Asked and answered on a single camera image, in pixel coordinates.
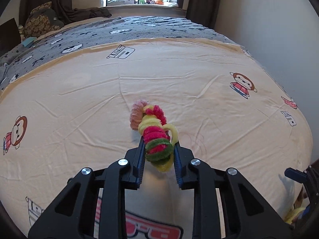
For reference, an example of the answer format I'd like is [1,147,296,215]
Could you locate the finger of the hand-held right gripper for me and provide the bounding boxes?
[284,168,308,185]

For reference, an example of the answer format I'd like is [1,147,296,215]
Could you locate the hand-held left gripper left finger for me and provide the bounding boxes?
[28,136,146,239]

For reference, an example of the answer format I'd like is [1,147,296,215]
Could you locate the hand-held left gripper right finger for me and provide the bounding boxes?
[174,143,292,239]

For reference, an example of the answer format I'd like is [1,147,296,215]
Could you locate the colourful fluffy scrunchie bundle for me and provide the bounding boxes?
[130,100,179,173]

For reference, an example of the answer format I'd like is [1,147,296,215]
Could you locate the yellow fluffy blanket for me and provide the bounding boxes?
[285,207,306,226]

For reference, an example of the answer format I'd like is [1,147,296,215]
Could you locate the cream cartoon-print bed sheet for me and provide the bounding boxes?
[0,37,313,239]

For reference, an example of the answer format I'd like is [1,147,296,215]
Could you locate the grey printed blanket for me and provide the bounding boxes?
[0,16,247,92]

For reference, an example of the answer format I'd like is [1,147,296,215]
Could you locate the dark crumpled cloth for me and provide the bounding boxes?
[72,7,112,18]

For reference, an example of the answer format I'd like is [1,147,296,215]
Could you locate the small teal packet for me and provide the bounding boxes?
[22,37,38,48]

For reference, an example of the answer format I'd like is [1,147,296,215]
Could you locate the brown patterned plush pillow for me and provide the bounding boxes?
[24,1,65,38]

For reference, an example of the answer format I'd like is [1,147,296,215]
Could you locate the dark wooden headboard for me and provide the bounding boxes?
[0,17,22,53]

